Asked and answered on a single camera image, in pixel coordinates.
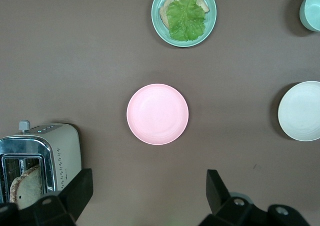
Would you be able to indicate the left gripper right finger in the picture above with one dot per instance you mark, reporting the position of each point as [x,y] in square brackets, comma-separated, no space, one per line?
[220,196]

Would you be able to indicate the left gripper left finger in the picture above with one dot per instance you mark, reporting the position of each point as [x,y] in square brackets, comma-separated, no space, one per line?
[75,196]

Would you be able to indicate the pink plate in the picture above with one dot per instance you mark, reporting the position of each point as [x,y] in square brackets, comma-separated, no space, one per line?
[157,114]

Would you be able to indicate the bread slice in toaster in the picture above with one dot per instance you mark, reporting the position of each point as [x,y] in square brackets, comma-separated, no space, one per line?
[27,186]

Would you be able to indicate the beige and chrome toaster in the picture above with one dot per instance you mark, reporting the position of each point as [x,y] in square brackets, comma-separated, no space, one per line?
[67,145]

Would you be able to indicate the beige plate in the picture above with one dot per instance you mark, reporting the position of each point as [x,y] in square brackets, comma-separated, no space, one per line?
[302,110]

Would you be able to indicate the green plate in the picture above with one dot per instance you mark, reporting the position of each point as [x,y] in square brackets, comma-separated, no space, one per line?
[162,30]

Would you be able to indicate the green lettuce leaf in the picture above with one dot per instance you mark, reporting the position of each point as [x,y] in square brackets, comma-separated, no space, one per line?
[186,18]

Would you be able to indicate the green bowl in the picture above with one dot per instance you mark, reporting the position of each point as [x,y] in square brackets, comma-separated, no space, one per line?
[312,10]

